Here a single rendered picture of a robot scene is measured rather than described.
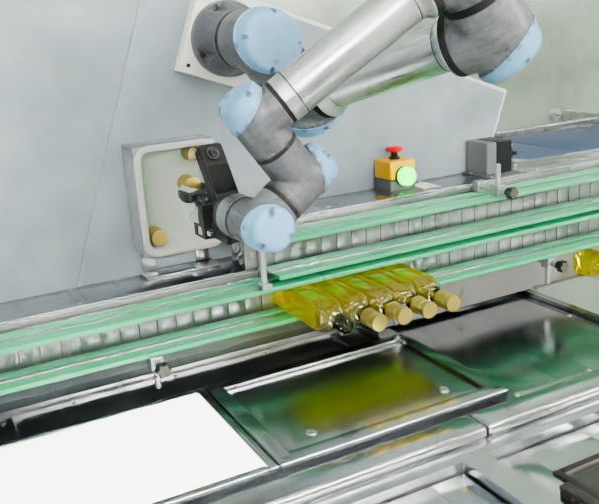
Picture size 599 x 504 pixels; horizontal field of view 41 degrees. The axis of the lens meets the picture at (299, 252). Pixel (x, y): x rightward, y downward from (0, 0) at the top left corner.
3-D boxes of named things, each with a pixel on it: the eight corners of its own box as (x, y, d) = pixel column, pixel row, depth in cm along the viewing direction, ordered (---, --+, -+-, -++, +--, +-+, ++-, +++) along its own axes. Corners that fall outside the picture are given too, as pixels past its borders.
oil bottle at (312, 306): (274, 305, 170) (323, 336, 152) (272, 280, 169) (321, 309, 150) (297, 299, 173) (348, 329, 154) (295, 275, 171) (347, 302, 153)
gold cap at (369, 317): (360, 327, 152) (372, 334, 149) (359, 309, 151) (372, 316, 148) (375, 323, 154) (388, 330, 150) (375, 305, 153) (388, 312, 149)
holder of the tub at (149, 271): (137, 273, 168) (148, 283, 161) (121, 144, 160) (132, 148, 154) (213, 258, 175) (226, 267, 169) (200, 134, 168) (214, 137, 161)
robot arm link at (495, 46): (268, 55, 159) (518, -47, 122) (310, 111, 166) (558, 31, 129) (242, 93, 152) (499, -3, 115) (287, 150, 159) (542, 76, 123)
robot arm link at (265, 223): (310, 228, 124) (273, 267, 123) (278, 215, 134) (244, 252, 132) (281, 192, 121) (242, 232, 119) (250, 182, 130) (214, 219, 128)
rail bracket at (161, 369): (136, 375, 159) (157, 401, 148) (132, 344, 158) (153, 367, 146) (156, 370, 161) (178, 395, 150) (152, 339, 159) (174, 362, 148)
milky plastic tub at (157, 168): (134, 250, 166) (146, 260, 159) (120, 143, 160) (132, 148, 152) (211, 235, 174) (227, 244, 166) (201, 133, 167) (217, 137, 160)
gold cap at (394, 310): (385, 320, 155) (398, 327, 151) (384, 303, 154) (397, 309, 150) (400, 316, 156) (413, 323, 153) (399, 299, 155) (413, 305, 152)
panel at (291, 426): (-29, 466, 138) (-2, 579, 108) (-32, 451, 137) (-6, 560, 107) (402, 344, 176) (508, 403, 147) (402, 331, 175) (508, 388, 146)
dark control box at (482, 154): (465, 171, 203) (487, 175, 195) (464, 140, 200) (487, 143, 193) (490, 166, 206) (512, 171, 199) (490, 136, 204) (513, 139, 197)
